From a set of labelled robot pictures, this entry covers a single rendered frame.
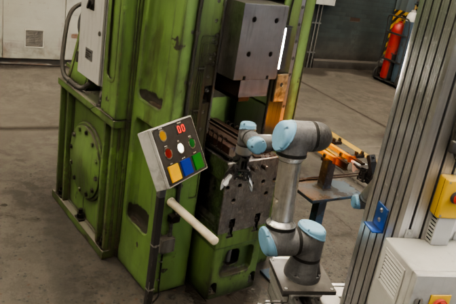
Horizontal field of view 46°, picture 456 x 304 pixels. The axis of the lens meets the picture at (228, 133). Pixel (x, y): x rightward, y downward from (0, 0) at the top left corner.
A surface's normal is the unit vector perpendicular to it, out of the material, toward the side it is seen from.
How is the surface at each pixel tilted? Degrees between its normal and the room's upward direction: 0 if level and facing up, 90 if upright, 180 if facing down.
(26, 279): 0
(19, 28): 90
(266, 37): 90
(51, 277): 0
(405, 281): 90
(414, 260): 0
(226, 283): 90
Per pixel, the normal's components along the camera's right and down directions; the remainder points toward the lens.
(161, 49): -0.80, 0.07
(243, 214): 0.58, 0.36
